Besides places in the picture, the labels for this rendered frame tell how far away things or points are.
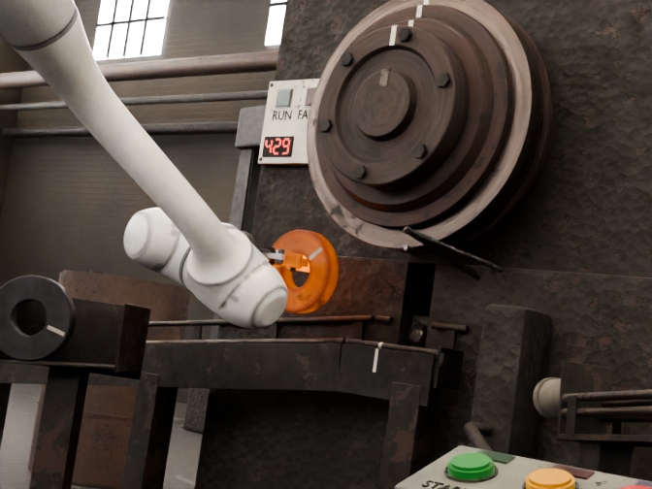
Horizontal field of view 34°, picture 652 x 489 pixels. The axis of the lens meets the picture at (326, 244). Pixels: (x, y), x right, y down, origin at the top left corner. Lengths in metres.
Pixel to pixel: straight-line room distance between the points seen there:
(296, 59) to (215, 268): 0.85
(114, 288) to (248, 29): 6.77
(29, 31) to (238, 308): 0.50
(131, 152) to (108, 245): 10.35
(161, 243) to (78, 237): 10.60
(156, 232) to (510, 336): 0.58
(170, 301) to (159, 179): 3.17
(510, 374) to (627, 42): 0.61
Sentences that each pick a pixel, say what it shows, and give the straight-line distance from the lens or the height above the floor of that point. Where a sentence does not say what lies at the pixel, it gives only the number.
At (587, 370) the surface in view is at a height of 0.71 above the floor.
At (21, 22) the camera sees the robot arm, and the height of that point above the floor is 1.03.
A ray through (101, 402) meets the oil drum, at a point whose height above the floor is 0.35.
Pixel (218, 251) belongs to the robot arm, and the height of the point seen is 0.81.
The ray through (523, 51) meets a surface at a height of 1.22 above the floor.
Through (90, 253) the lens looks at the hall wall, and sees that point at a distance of 12.06.
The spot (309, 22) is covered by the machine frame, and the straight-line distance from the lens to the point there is 2.34.
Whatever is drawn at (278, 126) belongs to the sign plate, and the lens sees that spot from 2.29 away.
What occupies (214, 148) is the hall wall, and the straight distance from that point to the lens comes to 10.98.
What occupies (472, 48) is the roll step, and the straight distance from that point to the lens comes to 1.85.
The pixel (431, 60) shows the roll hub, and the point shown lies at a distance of 1.83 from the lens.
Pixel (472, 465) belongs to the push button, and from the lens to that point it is 0.94.
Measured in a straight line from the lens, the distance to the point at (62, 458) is 2.01.
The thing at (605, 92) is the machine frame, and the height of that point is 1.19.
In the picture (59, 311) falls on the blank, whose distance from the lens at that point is 1.98.
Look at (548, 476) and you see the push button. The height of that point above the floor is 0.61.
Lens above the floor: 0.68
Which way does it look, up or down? 6 degrees up
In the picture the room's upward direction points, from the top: 8 degrees clockwise
